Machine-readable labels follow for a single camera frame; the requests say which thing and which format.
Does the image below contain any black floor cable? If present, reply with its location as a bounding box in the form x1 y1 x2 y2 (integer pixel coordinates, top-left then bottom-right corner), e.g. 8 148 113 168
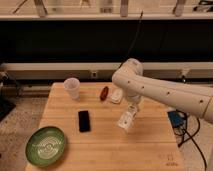
173 111 209 171

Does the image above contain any black smartphone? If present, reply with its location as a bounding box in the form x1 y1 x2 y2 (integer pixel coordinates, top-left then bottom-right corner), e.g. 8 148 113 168
78 111 91 132

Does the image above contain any white computer mouse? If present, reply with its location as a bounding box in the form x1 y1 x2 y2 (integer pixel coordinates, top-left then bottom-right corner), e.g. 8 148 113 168
110 89 123 104

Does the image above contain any white plastic bottle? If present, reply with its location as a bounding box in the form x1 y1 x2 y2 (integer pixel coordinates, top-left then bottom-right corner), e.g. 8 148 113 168
117 105 138 131

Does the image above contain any green ceramic plate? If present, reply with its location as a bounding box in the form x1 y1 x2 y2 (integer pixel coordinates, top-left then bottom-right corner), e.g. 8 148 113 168
25 126 66 167

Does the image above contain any blue connector box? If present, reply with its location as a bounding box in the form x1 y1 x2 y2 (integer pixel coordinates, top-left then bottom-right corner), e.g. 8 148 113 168
168 111 184 128

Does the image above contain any black hanging cable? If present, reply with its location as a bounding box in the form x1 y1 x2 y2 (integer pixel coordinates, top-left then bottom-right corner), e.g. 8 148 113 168
105 10 145 81

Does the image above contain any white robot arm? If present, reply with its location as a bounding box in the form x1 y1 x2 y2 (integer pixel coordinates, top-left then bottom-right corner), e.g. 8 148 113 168
112 58 213 124

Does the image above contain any white wall outlet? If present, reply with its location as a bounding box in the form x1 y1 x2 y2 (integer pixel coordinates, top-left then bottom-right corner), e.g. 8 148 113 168
91 70 98 79

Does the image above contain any translucent plastic cup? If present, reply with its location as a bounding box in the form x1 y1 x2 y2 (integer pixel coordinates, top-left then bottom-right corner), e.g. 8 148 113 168
63 78 80 100

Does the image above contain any small red object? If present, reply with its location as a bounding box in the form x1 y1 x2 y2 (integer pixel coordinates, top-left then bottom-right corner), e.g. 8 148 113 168
100 86 109 101

